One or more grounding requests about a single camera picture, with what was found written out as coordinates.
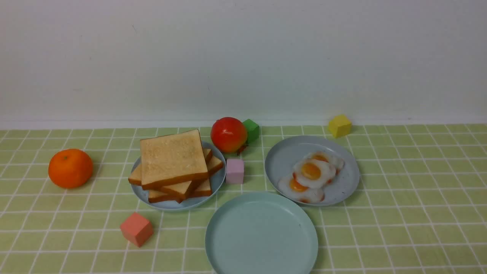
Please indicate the fried egg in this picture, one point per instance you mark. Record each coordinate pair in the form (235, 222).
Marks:
(335, 161)
(290, 188)
(313, 173)

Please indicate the toast slice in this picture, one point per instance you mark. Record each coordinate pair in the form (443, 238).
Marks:
(135, 177)
(172, 159)
(181, 192)
(214, 165)

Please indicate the green cube block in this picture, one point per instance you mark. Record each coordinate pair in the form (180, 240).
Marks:
(252, 129)

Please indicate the red tomato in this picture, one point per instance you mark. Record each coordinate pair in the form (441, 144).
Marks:
(229, 135)

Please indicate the pink cube block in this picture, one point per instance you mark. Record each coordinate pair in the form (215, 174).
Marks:
(235, 171)

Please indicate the blue plate with eggs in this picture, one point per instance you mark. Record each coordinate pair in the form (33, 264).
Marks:
(285, 154)

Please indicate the blue plate with bread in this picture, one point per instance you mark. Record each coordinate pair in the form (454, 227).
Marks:
(216, 181)

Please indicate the light teal front plate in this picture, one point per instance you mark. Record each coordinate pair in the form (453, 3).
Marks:
(261, 233)

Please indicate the yellow cube block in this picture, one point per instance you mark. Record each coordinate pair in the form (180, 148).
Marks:
(339, 126)

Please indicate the salmon red cube block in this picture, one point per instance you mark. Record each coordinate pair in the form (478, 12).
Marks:
(137, 229)

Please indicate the green checkered tablecloth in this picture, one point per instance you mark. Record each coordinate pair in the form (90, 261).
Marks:
(420, 206)

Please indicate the orange mandarin fruit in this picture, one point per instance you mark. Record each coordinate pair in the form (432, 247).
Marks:
(70, 168)

